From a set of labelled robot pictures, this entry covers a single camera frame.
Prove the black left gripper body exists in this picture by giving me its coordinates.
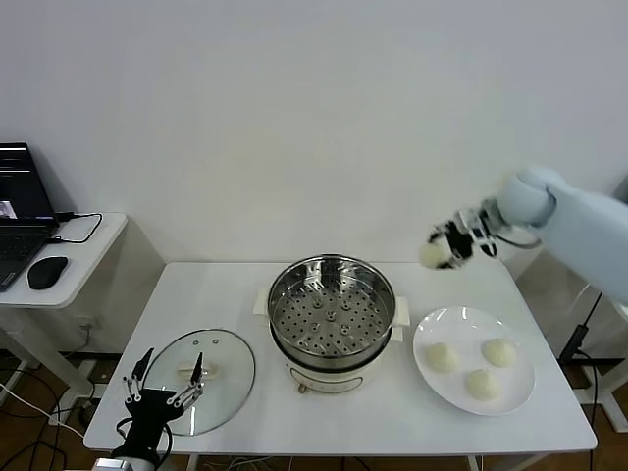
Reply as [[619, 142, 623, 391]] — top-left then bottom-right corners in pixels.
[[110, 389, 181, 460]]

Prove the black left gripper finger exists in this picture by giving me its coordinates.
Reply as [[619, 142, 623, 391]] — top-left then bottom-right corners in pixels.
[[166, 351, 205, 408], [122, 347, 154, 403]]

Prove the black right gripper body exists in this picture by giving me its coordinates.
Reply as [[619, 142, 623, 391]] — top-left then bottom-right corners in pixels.
[[444, 208, 497, 266]]

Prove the white steamed baozi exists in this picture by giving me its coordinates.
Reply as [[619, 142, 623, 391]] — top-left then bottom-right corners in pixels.
[[481, 338, 518, 368], [420, 241, 450, 269], [424, 341, 460, 373], [464, 368, 503, 401]]

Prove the round glass pot lid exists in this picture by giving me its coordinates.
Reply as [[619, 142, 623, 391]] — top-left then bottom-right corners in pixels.
[[141, 329, 257, 437]]

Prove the perforated stainless steamer basket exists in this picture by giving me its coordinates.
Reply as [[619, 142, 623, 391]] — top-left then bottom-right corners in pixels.
[[268, 253, 396, 367]]

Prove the round white plate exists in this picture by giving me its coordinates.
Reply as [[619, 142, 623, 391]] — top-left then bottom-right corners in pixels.
[[412, 306, 537, 417]]

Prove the white side table with laptop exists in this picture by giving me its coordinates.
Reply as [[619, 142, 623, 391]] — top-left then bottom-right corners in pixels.
[[0, 212, 129, 408]]

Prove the cream electric cooker pot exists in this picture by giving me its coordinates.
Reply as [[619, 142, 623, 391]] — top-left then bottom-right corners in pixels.
[[252, 287, 411, 395]]

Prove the black computer mouse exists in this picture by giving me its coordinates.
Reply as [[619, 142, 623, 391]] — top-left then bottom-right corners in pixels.
[[26, 256, 69, 290]]

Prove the black open laptop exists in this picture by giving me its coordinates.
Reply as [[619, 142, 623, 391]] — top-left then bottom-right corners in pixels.
[[0, 142, 60, 293]]

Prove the white side table with label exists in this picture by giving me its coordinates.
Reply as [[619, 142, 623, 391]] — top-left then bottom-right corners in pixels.
[[581, 284, 628, 436]]

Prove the white cable bundle under table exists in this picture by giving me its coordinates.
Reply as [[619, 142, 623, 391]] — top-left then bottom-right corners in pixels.
[[200, 455, 276, 471]]

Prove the white floor cable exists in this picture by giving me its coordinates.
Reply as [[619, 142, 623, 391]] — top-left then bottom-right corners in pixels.
[[0, 382, 84, 438]]

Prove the black cable with adapter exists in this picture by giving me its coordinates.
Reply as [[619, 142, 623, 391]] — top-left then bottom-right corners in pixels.
[[560, 291, 605, 362]]

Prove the black laptop cable with plugs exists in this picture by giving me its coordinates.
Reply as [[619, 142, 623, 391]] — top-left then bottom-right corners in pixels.
[[46, 211, 104, 245]]

